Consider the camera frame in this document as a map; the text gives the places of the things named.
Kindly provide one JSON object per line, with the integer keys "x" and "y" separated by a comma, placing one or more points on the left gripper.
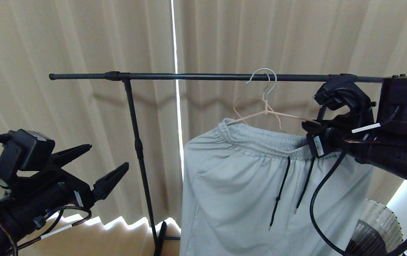
{"x": 54, "y": 195}

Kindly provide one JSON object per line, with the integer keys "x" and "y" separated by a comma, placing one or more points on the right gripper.
{"x": 392, "y": 156}

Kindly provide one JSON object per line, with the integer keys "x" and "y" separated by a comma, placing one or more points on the pink clothes hanger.
{"x": 267, "y": 106}
{"x": 280, "y": 124}

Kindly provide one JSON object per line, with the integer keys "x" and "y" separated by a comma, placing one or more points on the pale grey shorts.
{"x": 225, "y": 195}

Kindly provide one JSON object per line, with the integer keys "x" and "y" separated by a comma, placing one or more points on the white laundry basket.
{"x": 378, "y": 217}

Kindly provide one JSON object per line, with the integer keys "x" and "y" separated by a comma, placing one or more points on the black clothes rack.
{"x": 136, "y": 76}

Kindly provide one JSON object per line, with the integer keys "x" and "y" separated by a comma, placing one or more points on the beige curtain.
{"x": 82, "y": 35}

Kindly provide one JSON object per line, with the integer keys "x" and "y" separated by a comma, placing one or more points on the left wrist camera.
{"x": 29, "y": 149}

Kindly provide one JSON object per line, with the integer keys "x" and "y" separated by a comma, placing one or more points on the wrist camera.
{"x": 345, "y": 99}
{"x": 29, "y": 149}

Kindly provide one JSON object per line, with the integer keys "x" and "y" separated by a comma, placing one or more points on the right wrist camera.
{"x": 345, "y": 99}

